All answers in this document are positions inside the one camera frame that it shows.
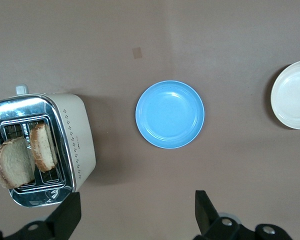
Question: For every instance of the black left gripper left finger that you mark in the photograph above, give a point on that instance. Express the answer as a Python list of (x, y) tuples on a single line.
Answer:
[(65, 217)]

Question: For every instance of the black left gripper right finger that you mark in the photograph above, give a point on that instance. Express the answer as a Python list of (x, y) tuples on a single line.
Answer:
[(205, 215)]

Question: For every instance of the thin toast bread slice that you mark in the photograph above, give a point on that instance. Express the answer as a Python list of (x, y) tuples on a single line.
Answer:
[(43, 147)]

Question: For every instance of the thick toast bread slice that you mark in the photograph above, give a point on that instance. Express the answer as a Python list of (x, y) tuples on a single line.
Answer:
[(15, 162)]

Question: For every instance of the blue round plate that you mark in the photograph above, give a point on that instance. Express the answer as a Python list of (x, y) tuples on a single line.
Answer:
[(170, 115)]

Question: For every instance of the beige round plate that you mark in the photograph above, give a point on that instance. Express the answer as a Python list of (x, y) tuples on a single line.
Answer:
[(292, 95)]

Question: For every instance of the beige chrome two-slot toaster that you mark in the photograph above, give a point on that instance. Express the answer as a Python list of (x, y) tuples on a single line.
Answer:
[(75, 120)]

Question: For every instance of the small brown tape square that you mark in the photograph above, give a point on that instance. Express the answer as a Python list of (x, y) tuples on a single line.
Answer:
[(137, 53)]

